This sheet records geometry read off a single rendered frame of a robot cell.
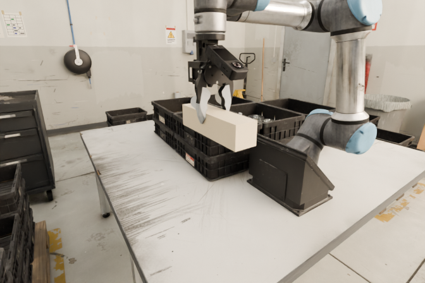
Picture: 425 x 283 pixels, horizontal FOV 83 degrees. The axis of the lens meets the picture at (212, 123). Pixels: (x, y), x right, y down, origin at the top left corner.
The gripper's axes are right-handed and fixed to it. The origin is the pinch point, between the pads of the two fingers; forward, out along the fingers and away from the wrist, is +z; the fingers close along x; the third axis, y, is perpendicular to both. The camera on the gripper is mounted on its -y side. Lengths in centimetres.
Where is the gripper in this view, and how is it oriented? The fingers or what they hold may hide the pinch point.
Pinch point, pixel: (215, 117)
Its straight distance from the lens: 60.8
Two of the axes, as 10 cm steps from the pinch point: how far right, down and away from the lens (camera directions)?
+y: -5.6, -2.4, 7.9
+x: -8.3, 1.7, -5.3
